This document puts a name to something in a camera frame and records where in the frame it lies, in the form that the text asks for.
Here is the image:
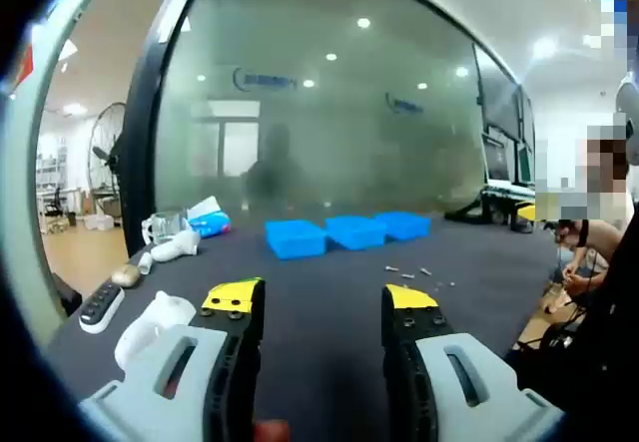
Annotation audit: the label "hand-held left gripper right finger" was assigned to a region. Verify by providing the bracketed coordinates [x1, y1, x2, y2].
[381, 283, 565, 442]

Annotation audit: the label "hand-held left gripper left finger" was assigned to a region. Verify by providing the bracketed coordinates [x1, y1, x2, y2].
[78, 276, 267, 442]

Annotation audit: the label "blue plastic bin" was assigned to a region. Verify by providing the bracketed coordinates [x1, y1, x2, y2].
[264, 220, 329, 261]
[374, 211, 432, 242]
[324, 215, 387, 251]

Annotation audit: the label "screws nuts and washers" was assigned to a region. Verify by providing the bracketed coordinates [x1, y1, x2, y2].
[382, 263, 456, 289]

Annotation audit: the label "person's left hand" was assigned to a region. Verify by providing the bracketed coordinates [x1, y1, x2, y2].
[253, 418, 292, 442]

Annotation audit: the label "computer monitor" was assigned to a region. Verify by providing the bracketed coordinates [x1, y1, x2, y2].
[516, 142, 535, 187]
[482, 135, 515, 183]

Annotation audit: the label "black remote control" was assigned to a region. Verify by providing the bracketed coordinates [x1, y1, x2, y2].
[78, 281, 126, 334]

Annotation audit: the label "gold oval object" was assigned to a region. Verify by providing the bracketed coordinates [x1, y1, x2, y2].
[110, 263, 142, 288]

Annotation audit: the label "person in black shirt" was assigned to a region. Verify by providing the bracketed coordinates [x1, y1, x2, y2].
[518, 212, 639, 442]

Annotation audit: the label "clear glass mug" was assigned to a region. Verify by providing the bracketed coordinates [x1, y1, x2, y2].
[141, 208, 194, 249]

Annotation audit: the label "blue white tissue pack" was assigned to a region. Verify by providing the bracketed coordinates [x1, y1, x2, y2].
[187, 195, 233, 239]

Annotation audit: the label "black office chair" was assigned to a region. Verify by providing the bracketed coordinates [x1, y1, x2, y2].
[43, 186, 69, 220]

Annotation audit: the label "standing floor fan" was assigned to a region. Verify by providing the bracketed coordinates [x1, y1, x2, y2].
[88, 101, 129, 214]

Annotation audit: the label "red diamond door decoration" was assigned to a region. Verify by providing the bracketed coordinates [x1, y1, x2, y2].
[13, 45, 35, 88]

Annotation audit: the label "tangle of black cables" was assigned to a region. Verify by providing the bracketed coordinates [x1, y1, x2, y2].
[443, 187, 500, 224]

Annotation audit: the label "white plastic handle piece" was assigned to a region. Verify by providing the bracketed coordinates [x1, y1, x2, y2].
[113, 290, 197, 369]
[150, 229, 202, 263]

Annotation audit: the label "large dark wall screen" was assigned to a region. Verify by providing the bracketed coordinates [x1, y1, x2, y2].
[472, 45, 523, 140]

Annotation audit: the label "blue logo wall decal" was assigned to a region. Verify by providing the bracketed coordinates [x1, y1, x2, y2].
[233, 66, 299, 92]

